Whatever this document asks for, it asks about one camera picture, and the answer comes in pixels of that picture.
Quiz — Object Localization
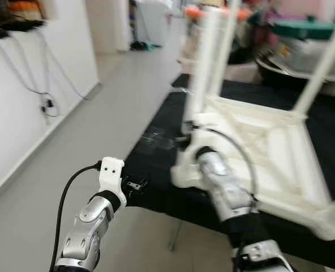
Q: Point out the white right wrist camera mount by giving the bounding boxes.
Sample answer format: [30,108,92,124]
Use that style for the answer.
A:
[190,112,214,149]

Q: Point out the black wifi router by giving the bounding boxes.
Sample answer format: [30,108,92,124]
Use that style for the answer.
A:
[0,19,47,40]

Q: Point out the black wall cable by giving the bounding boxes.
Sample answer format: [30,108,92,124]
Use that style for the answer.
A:
[0,34,62,118]

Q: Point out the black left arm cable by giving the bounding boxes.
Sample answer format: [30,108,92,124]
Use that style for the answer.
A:
[53,163,103,268]

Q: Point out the clear plastic storage bin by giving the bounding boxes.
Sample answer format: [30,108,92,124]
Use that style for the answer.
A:
[269,37,335,78]

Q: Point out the clear storage box orange lid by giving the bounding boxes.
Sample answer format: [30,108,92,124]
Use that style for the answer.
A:
[183,5,254,58]

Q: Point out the black floor mop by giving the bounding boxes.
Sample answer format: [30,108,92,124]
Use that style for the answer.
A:
[130,41,149,52]

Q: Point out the metal table leg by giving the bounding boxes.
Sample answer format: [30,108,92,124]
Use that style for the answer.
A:
[167,221,183,253]

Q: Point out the black table cloth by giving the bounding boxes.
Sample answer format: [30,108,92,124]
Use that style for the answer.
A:
[125,74,335,271]

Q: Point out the orange lidded jar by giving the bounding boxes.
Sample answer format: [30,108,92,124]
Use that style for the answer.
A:
[8,0,44,21]

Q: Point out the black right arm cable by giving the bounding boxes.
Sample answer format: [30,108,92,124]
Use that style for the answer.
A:
[204,129,259,200]

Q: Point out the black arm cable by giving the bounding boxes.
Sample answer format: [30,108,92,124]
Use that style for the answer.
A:
[204,129,259,200]
[53,163,103,268]

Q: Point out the green round pot lid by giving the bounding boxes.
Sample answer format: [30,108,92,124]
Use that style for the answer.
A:
[272,20,335,41]

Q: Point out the white refrigerator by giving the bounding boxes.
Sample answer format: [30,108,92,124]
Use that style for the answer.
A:
[134,0,171,49]

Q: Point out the white plastic children table top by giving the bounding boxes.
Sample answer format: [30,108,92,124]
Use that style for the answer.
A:
[172,95,335,241]

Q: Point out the clear tape patch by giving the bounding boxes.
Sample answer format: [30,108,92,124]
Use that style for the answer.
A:
[139,133,177,154]

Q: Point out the black floor cable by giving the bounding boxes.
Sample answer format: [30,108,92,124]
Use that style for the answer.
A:
[36,28,104,103]

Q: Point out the black round wok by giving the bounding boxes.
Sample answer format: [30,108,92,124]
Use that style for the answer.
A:
[256,54,305,87]

